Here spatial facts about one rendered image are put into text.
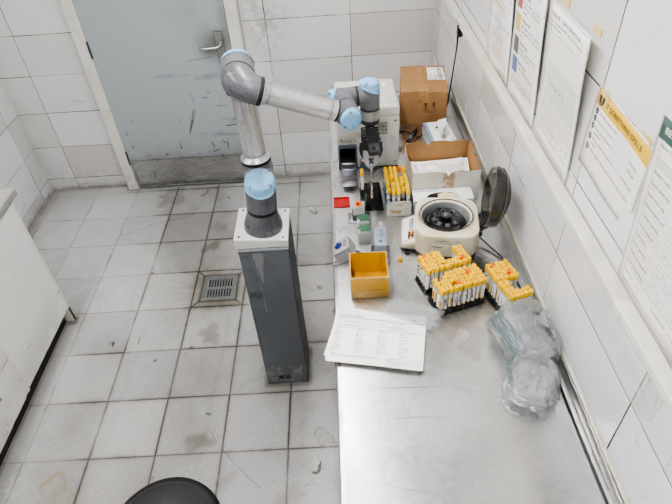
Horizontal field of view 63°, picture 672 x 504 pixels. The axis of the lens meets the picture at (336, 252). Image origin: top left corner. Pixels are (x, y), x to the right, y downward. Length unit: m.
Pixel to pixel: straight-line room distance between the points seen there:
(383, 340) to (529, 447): 0.52
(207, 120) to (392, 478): 2.92
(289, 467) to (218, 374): 0.64
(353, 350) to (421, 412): 0.29
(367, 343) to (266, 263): 0.63
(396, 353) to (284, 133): 2.51
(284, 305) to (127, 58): 2.10
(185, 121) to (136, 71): 0.43
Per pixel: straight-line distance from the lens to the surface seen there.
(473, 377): 1.73
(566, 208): 1.60
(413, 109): 2.86
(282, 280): 2.25
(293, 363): 2.67
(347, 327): 1.81
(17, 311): 2.99
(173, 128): 4.00
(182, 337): 3.11
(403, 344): 1.76
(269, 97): 1.88
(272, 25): 3.67
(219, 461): 2.64
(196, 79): 3.80
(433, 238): 2.00
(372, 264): 1.98
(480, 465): 1.58
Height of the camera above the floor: 2.26
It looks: 41 degrees down
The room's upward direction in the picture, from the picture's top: 4 degrees counter-clockwise
